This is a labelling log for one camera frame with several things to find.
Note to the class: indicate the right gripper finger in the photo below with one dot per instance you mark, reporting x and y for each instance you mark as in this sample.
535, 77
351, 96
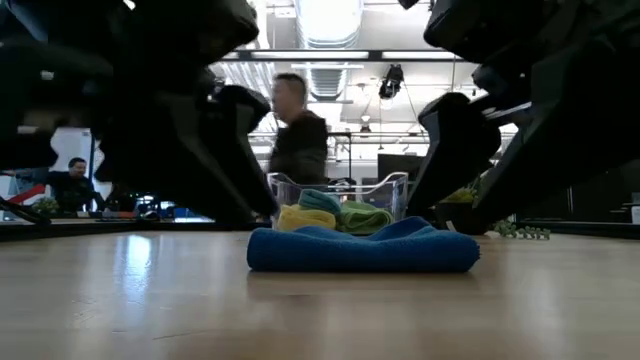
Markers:
550, 165
440, 170

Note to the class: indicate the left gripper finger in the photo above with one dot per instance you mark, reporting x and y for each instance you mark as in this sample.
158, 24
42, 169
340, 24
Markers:
250, 185
175, 175

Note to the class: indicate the yellow microfiber towel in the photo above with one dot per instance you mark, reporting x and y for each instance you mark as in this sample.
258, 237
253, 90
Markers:
305, 218

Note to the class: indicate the teal microfiber towel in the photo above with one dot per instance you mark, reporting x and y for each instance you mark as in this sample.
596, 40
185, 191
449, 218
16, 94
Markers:
320, 200

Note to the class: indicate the green microfiber towel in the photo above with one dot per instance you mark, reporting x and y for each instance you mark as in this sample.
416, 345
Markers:
365, 217

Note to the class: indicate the blue microfiber towel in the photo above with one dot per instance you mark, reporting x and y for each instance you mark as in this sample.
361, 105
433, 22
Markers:
360, 250

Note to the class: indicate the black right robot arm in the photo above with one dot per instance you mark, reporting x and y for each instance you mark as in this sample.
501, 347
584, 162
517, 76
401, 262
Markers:
525, 20

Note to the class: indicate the black computer monitor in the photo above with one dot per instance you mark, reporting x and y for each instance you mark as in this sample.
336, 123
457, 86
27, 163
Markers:
395, 167

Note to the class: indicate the clear plastic bin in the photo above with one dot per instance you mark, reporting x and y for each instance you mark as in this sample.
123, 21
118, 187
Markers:
395, 195

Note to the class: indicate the black partition panels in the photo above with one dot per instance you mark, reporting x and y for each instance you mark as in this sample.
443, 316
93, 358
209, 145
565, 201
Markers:
600, 200

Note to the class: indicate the person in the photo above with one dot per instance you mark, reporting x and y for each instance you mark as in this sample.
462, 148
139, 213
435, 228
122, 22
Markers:
300, 145
72, 190

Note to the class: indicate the potted succulent plant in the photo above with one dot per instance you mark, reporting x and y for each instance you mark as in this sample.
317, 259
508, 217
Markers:
525, 232

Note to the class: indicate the red bar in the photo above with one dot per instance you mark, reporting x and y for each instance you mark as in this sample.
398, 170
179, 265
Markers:
30, 194

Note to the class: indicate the small round green plant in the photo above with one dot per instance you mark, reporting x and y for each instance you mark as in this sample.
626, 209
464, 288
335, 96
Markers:
46, 206

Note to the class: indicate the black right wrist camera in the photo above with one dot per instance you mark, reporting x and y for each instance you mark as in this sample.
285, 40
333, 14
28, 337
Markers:
455, 120

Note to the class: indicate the black ceiling-hung camera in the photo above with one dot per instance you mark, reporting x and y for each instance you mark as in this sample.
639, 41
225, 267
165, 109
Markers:
390, 87

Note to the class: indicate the silver ceiling air duct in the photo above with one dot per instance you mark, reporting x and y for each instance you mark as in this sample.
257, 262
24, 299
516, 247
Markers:
327, 25

